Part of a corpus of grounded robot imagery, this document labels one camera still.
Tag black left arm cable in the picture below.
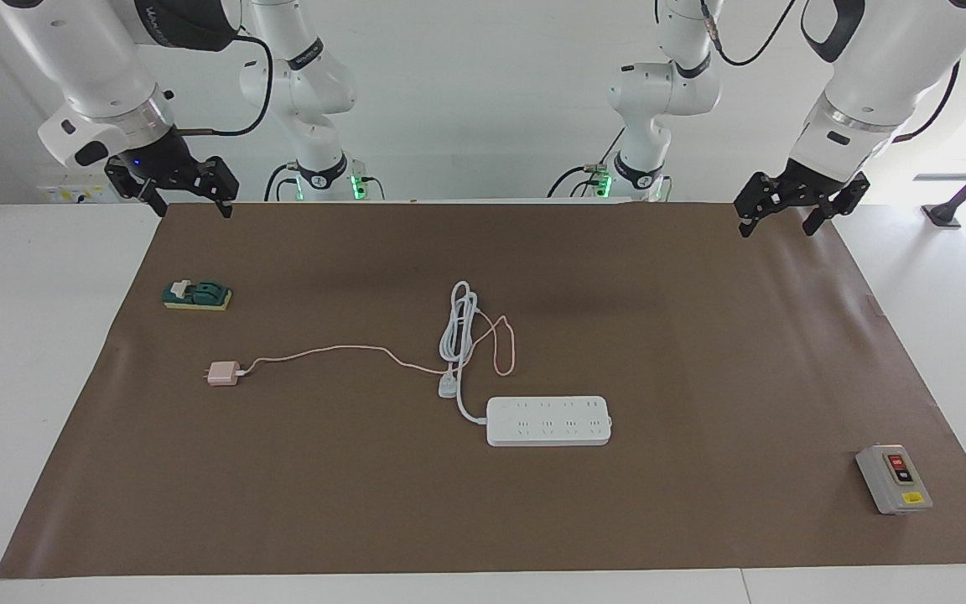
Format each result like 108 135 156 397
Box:
699 0 963 145

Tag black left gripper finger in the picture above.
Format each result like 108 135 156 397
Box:
733 172 786 238
802 172 871 236

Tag white power strip cord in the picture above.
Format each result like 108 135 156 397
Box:
437 281 489 425

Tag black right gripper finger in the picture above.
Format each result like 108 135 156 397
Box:
105 161 169 217
195 156 241 219

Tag white wall outlet box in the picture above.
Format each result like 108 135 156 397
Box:
37 164 115 204

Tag white power strip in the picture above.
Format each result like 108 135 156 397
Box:
486 396 614 447

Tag green knife switch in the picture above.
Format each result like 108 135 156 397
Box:
162 279 233 312

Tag grey push button box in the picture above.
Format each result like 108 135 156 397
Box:
855 444 934 516

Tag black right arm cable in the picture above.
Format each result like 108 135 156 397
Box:
173 29 274 139

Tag black base cable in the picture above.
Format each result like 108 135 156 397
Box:
546 151 611 200
263 162 296 202

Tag brown table mat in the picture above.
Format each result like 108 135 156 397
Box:
0 201 966 580

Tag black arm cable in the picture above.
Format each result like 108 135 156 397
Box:
699 0 963 145
173 29 274 139

